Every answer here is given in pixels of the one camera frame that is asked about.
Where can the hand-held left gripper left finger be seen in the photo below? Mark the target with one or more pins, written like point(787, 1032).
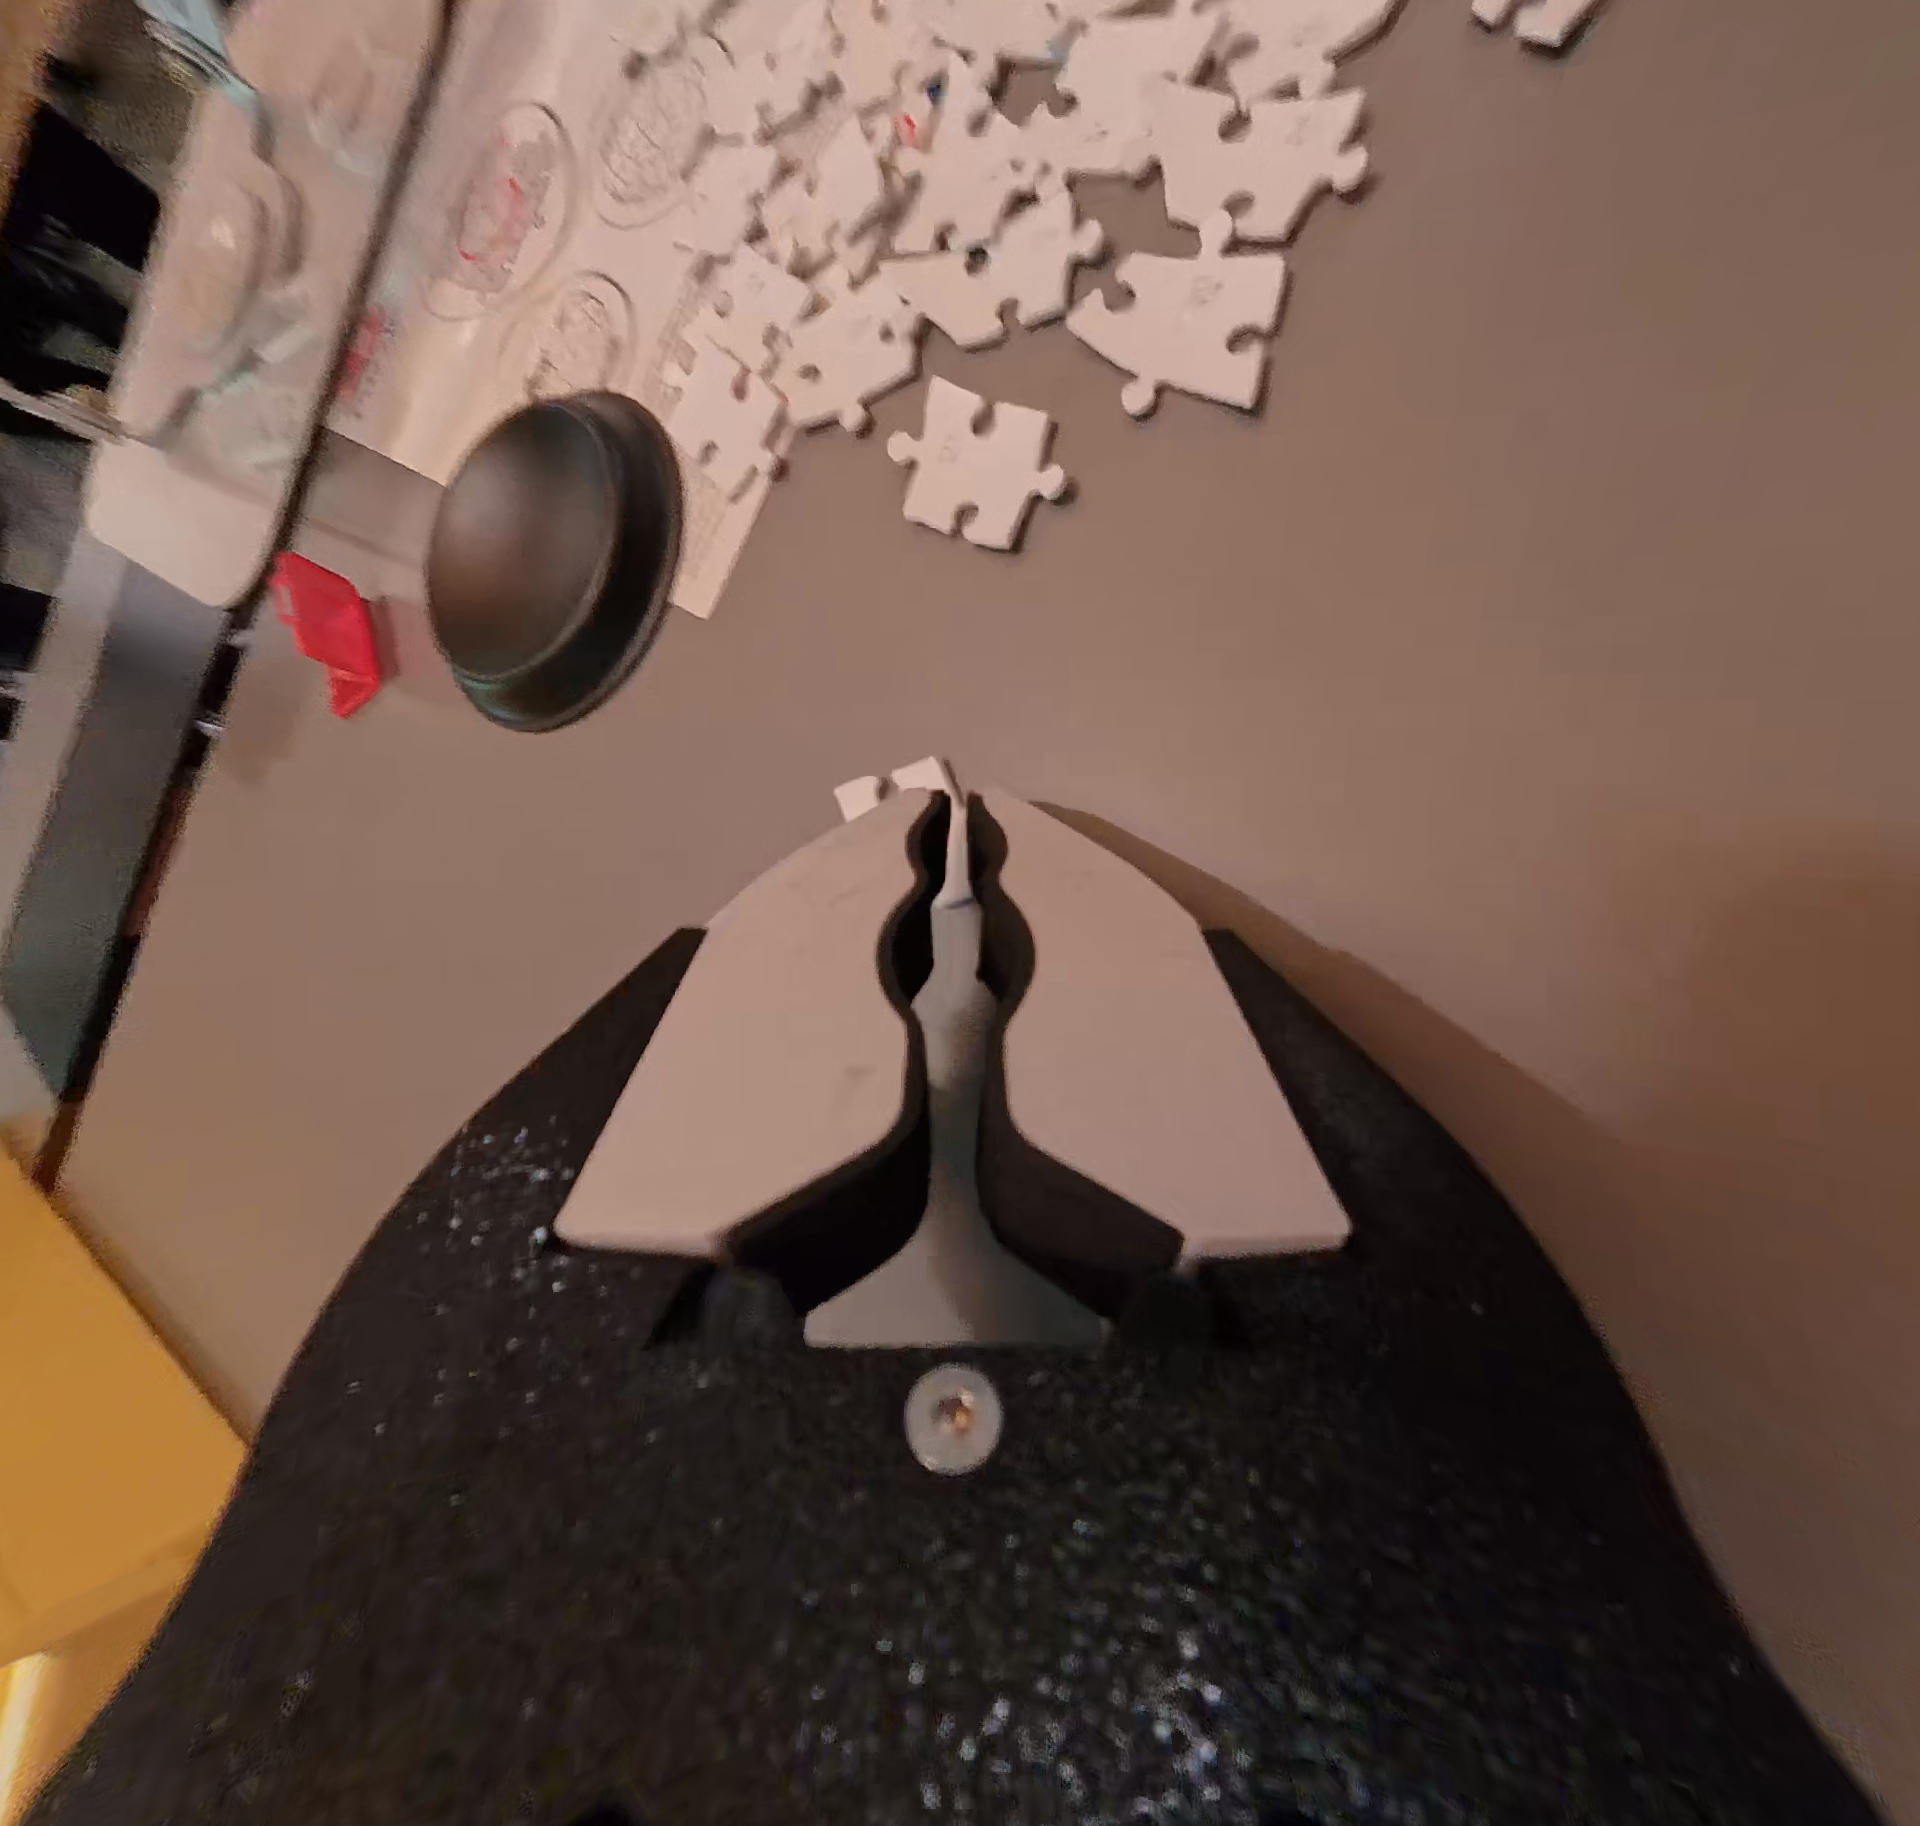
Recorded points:
point(751, 1092)

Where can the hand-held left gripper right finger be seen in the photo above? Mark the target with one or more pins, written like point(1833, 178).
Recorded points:
point(1170, 1092)

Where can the single white puzzle piece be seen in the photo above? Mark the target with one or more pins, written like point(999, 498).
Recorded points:
point(922, 779)

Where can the pile of white puzzle pieces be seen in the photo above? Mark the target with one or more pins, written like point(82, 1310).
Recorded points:
point(1051, 132)

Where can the black round puzzle stand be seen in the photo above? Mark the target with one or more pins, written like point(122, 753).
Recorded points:
point(548, 557)

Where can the small red plastic object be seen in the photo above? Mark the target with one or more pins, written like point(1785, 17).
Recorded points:
point(322, 626)

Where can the yellow flat object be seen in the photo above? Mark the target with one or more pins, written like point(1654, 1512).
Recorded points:
point(91, 1407)

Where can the printed instruction sheet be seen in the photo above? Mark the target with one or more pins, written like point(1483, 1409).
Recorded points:
point(526, 206)

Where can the clear plastic blister pack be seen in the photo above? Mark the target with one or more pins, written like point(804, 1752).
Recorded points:
point(255, 296)

